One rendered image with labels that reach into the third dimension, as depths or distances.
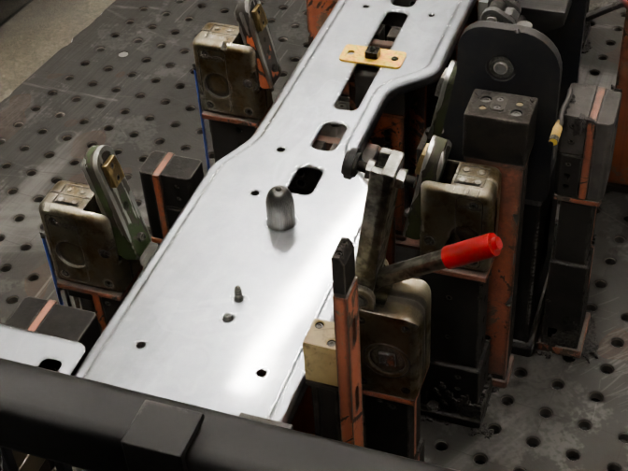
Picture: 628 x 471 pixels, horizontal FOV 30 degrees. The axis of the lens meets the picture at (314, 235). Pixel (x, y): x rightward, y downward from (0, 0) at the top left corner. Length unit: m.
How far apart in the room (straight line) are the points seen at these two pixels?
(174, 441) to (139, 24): 1.90
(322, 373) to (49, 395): 0.70
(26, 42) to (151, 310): 2.48
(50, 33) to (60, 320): 2.46
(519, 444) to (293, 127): 0.47
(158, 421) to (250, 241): 0.90
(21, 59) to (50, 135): 1.58
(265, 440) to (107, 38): 1.88
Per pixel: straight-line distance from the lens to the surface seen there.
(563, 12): 1.35
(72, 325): 1.25
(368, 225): 1.06
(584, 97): 1.36
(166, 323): 1.20
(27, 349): 1.22
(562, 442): 1.48
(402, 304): 1.13
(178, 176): 1.40
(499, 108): 1.26
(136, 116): 2.02
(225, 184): 1.36
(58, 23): 3.71
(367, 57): 1.55
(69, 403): 0.41
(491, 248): 1.05
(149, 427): 0.39
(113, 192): 1.26
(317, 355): 1.09
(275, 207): 1.27
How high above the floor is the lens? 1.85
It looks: 42 degrees down
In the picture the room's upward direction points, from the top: 4 degrees counter-clockwise
